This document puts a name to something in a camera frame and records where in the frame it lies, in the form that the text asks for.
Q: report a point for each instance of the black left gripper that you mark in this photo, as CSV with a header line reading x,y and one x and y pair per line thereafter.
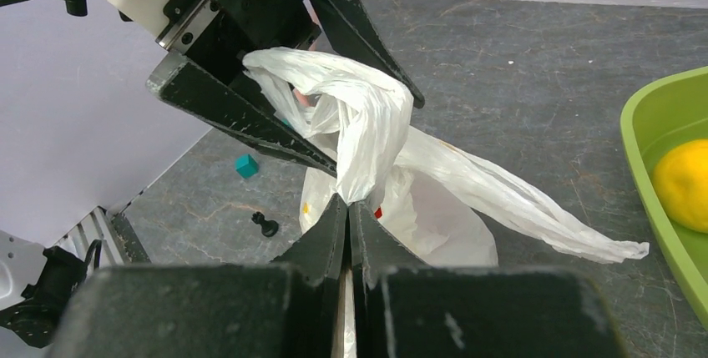
x,y
208,40

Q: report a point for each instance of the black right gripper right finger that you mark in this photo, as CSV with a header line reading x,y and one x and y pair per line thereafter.
x,y
405,308

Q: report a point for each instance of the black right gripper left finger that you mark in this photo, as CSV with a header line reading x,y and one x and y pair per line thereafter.
x,y
290,307

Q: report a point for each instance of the white plastic bag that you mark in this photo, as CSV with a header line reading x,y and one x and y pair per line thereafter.
x,y
431,193

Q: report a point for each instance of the yellow fake lemon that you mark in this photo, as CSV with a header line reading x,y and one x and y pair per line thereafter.
x,y
680,183

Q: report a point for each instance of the black chess pawn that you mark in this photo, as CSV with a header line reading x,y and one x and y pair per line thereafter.
x,y
268,227

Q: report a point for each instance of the small teal cube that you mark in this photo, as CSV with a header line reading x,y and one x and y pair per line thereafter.
x,y
246,166

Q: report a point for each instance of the green plastic tray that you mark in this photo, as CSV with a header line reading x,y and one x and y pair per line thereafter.
x,y
664,132

